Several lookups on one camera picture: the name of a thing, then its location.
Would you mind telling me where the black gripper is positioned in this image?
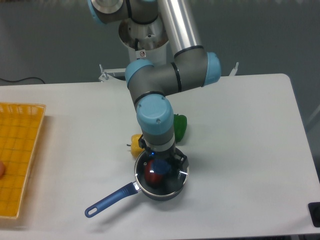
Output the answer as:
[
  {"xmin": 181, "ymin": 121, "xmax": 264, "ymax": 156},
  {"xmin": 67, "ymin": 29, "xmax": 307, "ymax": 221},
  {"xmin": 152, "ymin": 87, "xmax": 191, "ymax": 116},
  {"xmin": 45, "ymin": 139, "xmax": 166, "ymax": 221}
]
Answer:
[{"xmin": 138, "ymin": 134, "xmax": 188, "ymax": 172}]

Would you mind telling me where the glass pot lid blue knob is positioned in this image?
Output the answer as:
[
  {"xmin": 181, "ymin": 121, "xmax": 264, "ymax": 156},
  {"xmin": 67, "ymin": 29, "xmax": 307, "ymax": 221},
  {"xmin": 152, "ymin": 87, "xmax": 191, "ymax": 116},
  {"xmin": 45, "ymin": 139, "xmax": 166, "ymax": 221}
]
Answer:
[{"xmin": 134, "ymin": 149, "xmax": 190, "ymax": 201}]

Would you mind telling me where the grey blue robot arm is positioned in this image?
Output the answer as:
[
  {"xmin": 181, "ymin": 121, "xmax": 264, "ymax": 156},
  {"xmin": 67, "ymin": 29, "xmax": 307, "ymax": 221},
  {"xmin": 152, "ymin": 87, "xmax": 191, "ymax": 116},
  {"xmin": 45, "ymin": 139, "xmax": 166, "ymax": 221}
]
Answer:
[{"xmin": 88, "ymin": 0, "xmax": 221, "ymax": 166}]

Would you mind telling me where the yellow bell pepper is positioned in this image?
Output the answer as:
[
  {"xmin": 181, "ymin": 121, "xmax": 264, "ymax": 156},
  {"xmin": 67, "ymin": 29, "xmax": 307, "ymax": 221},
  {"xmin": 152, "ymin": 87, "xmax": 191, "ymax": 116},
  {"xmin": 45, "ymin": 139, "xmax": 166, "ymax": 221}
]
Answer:
[{"xmin": 127, "ymin": 134, "xmax": 144, "ymax": 159}]

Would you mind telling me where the red bell pepper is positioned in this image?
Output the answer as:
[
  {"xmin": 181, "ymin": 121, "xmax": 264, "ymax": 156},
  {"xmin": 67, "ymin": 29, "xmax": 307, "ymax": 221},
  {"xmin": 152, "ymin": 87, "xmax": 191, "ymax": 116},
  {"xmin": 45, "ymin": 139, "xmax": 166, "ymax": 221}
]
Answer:
[{"xmin": 144, "ymin": 159, "xmax": 164, "ymax": 189}]

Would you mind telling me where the dark blue saucepan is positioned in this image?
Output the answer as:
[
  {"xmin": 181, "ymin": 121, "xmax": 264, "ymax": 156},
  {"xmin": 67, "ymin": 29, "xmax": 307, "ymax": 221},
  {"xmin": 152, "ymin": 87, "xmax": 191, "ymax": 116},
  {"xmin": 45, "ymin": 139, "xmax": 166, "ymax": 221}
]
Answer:
[{"xmin": 84, "ymin": 148, "xmax": 189, "ymax": 218}]

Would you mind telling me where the green bell pepper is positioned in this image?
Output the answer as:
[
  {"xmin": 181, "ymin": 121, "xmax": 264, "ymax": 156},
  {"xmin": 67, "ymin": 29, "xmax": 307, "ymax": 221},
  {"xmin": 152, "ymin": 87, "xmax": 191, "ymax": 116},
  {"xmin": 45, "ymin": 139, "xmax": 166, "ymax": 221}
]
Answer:
[{"xmin": 173, "ymin": 114, "xmax": 188, "ymax": 143}]

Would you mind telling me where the yellow woven basket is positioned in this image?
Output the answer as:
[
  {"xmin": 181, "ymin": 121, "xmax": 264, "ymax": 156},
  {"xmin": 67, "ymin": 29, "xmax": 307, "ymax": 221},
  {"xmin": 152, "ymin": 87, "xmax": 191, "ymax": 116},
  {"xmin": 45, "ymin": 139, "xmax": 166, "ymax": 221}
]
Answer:
[{"xmin": 0, "ymin": 102, "xmax": 46, "ymax": 219}]

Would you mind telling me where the black device at table edge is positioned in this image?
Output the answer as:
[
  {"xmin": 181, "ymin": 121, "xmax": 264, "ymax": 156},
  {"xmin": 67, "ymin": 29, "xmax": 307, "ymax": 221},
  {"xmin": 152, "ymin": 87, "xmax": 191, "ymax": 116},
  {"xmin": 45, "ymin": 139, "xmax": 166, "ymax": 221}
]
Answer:
[{"xmin": 308, "ymin": 202, "xmax": 320, "ymax": 228}]

